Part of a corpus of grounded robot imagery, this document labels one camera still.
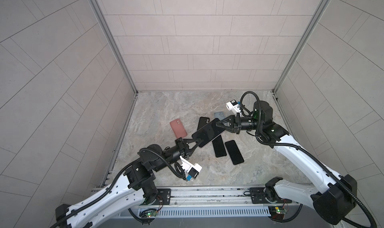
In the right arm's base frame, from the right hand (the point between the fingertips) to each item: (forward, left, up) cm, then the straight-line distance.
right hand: (219, 129), depth 61 cm
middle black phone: (+6, -3, -29) cm, 30 cm away
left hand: (-3, +8, +1) cm, 9 cm away
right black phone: (+3, -11, -31) cm, 33 cm away
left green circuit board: (-24, +32, -27) cm, 49 cm away
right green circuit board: (-27, -25, -32) cm, 49 cm away
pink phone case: (+21, +22, -30) cm, 42 cm away
